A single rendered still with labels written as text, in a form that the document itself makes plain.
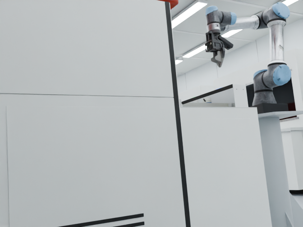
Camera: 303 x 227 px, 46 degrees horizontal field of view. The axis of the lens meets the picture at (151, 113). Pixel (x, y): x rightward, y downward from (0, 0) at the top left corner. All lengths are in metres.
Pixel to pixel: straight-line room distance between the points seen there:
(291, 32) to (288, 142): 2.27
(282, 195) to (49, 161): 1.57
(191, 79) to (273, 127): 6.46
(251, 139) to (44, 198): 1.12
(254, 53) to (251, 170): 5.42
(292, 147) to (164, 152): 3.85
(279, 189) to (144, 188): 1.22
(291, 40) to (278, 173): 4.51
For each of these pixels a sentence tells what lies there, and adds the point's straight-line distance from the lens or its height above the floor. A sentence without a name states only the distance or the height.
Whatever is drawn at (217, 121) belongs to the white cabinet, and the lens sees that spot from 1.76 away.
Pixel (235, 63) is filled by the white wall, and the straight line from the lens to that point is 7.53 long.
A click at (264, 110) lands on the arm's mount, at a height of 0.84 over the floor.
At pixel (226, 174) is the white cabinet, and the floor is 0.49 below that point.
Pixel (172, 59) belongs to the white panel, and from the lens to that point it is 1.44.
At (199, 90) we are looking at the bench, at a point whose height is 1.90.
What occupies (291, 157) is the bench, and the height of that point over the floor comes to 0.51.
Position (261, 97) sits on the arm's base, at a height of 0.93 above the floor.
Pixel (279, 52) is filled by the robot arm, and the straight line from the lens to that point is 2.37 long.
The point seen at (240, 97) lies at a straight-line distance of 1.98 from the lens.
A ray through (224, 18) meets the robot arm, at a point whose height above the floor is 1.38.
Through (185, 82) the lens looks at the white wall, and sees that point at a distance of 8.92.
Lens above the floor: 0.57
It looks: 8 degrees up
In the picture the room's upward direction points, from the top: 5 degrees counter-clockwise
